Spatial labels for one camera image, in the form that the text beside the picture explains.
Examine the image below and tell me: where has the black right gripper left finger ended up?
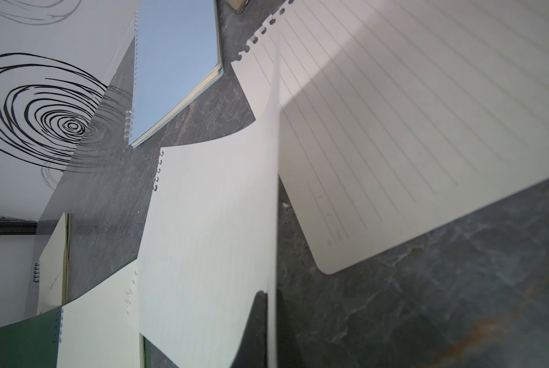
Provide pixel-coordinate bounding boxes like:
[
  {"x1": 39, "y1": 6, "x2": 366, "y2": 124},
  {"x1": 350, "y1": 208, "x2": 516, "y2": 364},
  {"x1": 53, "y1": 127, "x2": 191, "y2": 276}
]
[{"x1": 231, "y1": 291, "x2": 268, "y2": 368}]

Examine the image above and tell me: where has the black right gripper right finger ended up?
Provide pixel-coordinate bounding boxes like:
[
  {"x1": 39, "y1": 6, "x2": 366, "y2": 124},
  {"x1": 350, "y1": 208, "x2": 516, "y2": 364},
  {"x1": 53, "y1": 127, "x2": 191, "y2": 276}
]
[{"x1": 276, "y1": 289, "x2": 305, "y2": 368}]

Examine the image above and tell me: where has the green spiral notepad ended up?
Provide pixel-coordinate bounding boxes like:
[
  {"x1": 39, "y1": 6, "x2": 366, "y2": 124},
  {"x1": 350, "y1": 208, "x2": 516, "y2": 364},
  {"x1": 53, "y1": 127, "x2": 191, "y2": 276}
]
[{"x1": 0, "y1": 259, "x2": 151, "y2": 368}]

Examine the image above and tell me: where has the torn lined paper page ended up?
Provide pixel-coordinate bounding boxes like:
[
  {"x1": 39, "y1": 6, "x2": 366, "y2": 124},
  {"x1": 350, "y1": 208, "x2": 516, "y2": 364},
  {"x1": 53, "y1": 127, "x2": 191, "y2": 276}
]
[{"x1": 232, "y1": 1, "x2": 549, "y2": 274}]

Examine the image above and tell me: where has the light blue spiral notebook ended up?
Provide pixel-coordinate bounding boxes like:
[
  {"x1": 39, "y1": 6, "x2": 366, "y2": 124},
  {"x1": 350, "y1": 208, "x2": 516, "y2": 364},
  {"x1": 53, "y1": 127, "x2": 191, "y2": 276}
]
[{"x1": 126, "y1": 1, "x2": 223, "y2": 147}]

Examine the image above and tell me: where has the beige spiral notebook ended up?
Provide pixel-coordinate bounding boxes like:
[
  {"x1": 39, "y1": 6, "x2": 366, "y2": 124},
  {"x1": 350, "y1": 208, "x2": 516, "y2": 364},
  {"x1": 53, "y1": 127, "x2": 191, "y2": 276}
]
[{"x1": 34, "y1": 213, "x2": 69, "y2": 315}]

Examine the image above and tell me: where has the beige powder spice bottle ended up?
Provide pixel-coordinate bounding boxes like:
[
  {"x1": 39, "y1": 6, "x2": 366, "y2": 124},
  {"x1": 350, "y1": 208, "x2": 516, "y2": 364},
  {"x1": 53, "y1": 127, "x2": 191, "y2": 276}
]
[{"x1": 225, "y1": 0, "x2": 249, "y2": 14}]

